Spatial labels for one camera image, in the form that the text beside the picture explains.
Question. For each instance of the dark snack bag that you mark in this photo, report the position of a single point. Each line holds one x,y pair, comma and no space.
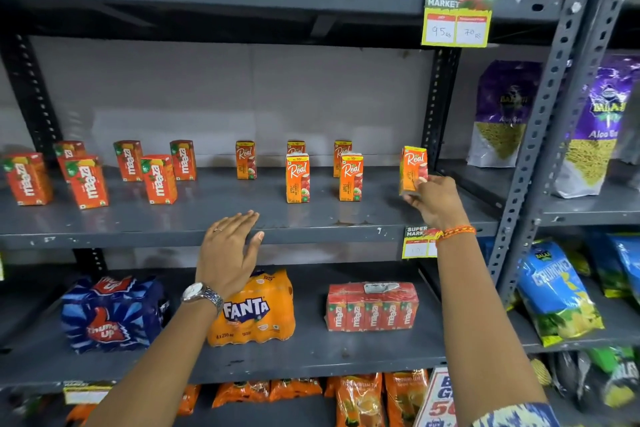
567,379

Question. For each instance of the blue cola bottle pack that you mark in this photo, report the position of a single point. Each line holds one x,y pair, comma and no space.
110,321

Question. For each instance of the row of Maaza cartons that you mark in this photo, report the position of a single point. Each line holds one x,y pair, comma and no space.
159,181

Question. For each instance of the silver wristwatch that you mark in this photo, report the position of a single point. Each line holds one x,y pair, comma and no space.
197,292

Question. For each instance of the white promo sign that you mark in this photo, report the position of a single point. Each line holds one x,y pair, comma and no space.
435,401

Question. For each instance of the red Maaza multipack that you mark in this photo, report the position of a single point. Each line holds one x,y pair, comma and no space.
370,314

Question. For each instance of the blue patterned shirt sleeve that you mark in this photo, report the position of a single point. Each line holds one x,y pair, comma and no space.
520,416

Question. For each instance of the person's right hand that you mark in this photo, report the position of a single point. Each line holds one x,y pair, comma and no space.
440,204

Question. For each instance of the person's right forearm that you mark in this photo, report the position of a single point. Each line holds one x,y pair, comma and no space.
480,331

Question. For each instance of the row of orange snack packets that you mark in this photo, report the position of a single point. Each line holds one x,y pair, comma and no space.
357,399

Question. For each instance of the green black snack bag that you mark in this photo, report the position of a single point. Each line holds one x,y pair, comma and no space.
612,376

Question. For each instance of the row of Real cartons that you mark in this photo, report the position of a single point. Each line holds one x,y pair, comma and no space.
351,179

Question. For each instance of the person's left forearm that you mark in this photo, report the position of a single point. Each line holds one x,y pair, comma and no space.
160,366

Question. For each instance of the grey metal shelf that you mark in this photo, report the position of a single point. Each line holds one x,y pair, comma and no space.
150,221

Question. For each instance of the red Maaza carton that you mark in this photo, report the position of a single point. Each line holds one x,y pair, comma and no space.
87,184

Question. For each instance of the yellow price tag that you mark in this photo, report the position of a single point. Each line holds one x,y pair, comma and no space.
455,31
415,246
87,394

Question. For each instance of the yellow patterned small bag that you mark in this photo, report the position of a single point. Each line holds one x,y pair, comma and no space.
541,372

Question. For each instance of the purple snack bag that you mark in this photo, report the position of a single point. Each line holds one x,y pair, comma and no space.
595,131
502,106

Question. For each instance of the person's left hand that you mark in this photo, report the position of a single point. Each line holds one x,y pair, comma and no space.
222,256

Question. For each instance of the blue chip bag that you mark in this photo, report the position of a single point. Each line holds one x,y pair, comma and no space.
555,291
627,266
486,251
605,266

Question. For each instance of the orange soda bottle pack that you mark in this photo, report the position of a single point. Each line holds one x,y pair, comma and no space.
255,311

